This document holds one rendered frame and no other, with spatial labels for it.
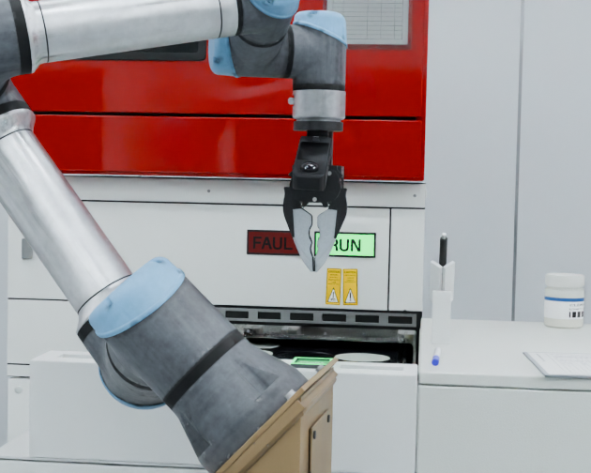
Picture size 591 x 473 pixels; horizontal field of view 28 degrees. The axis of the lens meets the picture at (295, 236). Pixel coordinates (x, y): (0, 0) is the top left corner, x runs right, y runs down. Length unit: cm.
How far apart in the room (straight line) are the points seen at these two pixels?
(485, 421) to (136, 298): 57
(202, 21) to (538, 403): 68
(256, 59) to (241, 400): 54
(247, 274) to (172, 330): 99
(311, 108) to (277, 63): 8
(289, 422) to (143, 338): 19
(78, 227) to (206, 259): 82
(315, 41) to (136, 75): 68
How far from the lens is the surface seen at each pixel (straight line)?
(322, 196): 165
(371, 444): 166
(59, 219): 149
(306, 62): 165
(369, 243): 224
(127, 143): 226
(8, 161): 152
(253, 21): 152
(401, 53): 220
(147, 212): 230
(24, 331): 239
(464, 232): 373
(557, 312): 217
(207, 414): 128
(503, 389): 164
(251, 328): 227
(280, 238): 225
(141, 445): 170
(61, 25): 147
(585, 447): 167
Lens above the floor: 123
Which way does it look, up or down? 3 degrees down
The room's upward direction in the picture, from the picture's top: 1 degrees clockwise
